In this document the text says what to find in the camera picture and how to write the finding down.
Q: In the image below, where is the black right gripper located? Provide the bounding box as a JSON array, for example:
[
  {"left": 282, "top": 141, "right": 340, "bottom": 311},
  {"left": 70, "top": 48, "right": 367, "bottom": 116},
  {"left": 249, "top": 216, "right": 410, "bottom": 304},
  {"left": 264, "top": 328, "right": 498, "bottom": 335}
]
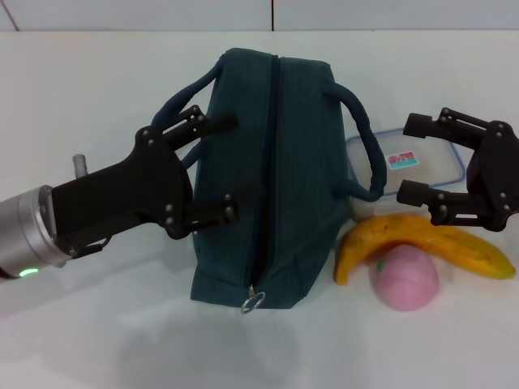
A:
[{"left": 395, "top": 106, "right": 519, "bottom": 233}]

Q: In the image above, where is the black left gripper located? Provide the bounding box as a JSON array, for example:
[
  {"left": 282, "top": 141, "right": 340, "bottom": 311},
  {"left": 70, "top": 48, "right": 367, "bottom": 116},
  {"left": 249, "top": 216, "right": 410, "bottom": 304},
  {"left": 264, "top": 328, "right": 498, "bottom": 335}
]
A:
[{"left": 51, "top": 104, "right": 241, "bottom": 245}]

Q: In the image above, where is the dark blue insulated lunch bag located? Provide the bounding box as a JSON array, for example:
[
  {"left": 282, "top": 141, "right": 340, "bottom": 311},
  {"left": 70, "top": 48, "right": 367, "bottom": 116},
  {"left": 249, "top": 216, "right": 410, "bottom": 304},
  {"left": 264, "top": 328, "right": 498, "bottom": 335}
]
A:
[{"left": 152, "top": 47, "right": 387, "bottom": 312}]

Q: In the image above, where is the clear food container blue lid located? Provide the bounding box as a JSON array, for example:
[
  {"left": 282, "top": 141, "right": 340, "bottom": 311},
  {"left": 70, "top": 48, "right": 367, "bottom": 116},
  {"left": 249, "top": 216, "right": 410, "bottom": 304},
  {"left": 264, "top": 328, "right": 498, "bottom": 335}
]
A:
[{"left": 345, "top": 128, "right": 466, "bottom": 223}]

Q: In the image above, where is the yellow banana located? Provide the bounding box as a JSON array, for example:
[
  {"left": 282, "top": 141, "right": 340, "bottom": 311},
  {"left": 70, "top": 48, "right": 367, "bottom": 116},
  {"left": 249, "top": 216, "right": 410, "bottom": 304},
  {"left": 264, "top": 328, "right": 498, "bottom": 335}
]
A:
[{"left": 332, "top": 214, "right": 517, "bottom": 286}]

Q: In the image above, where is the pink toy peach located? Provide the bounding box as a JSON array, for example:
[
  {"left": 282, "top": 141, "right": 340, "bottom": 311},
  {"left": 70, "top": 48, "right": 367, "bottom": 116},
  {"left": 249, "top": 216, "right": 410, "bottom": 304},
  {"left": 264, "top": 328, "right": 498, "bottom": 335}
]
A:
[{"left": 371, "top": 244, "right": 441, "bottom": 312}]

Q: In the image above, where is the metal zipper pull ring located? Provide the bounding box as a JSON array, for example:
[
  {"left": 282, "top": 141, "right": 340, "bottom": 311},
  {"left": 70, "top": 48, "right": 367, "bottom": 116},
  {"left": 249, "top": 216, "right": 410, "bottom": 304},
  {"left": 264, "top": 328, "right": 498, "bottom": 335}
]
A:
[{"left": 239, "top": 284, "right": 267, "bottom": 315}]

